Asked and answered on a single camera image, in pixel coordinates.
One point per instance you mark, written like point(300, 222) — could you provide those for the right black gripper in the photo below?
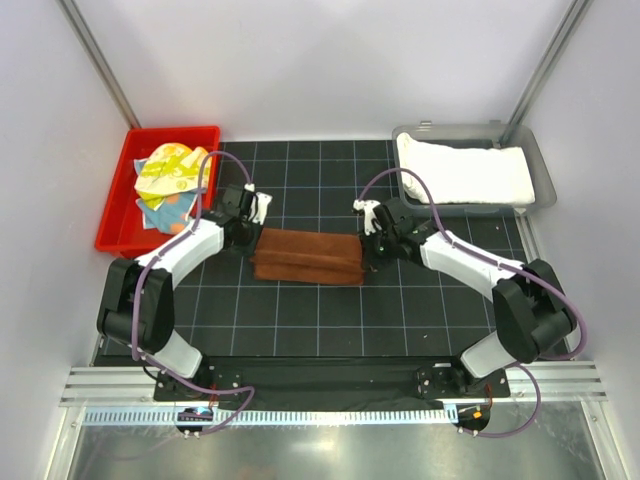
point(366, 262)

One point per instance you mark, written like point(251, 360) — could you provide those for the yellow green patterned towel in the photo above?
point(171, 169)

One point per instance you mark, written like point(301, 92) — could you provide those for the aluminium frame post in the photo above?
point(92, 49)
point(560, 40)

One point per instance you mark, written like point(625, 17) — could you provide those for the white towel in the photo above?
point(464, 175)

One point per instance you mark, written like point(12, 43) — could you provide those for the red plastic bin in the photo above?
point(121, 232)

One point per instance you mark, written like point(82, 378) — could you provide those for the colourful patterned towel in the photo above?
point(171, 216)

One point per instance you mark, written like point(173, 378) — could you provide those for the slotted cable duct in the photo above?
point(183, 416)

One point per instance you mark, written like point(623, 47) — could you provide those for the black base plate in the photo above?
point(337, 384)

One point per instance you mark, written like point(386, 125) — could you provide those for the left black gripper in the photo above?
point(247, 250)

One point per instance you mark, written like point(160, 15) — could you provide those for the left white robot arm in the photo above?
point(137, 306)

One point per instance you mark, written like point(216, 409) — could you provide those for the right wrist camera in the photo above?
point(366, 209)

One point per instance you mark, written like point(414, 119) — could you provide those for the left aluminium frame post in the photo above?
point(92, 49)

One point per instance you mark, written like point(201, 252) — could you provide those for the brown towel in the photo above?
point(308, 257)

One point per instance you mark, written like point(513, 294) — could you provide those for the aluminium rail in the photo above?
point(557, 381)

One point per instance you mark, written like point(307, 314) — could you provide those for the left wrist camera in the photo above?
point(259, 205)

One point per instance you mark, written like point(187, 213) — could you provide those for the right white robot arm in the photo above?
point(530, 311)

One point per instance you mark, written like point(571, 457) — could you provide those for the clear plastic container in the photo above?
point(484, 136)

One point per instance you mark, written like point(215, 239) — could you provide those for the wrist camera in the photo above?
point(366, 209)
point(259, 205)

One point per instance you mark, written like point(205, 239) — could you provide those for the right aluminium frame post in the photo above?
point(560, 40)

